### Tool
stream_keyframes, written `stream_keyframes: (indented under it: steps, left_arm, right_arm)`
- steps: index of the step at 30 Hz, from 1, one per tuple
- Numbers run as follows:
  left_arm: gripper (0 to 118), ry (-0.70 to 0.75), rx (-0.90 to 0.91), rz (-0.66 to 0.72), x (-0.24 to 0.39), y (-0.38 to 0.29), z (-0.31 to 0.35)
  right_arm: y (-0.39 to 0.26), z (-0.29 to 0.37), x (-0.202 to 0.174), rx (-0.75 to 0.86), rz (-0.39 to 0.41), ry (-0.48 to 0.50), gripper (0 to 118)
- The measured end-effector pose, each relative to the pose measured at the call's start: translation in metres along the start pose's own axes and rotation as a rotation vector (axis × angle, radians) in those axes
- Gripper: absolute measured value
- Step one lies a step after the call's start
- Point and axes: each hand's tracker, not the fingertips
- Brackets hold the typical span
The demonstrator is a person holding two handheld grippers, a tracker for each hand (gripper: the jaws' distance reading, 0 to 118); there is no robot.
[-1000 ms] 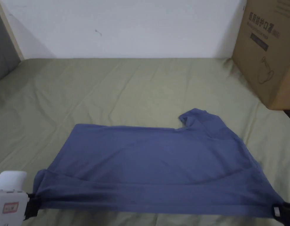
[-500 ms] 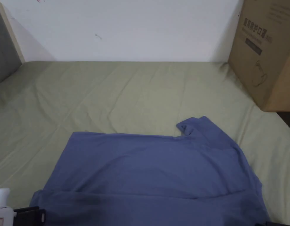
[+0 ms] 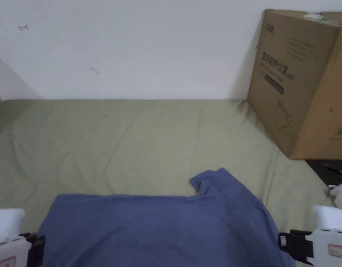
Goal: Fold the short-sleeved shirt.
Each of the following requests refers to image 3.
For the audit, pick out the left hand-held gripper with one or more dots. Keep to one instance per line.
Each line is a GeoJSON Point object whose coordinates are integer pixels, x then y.
{"type": "Point", "coordinates": [7, 244]}

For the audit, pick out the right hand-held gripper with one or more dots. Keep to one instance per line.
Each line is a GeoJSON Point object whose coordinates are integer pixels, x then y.
{"type": "Point", "coordinates": [331, 244]}

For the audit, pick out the blue shirt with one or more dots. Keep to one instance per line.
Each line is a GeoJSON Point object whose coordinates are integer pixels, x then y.
{"type": "Point", "coordinates": [148, 230]}

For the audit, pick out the bed with pale green sheet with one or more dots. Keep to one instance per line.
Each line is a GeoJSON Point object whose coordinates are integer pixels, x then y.
{"type": "Point", "coordinates": [109, 144]}

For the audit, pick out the brown cardboard carton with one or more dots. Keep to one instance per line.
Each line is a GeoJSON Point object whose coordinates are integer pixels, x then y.
{"type": "Point", "coordinates": [304, 91]}

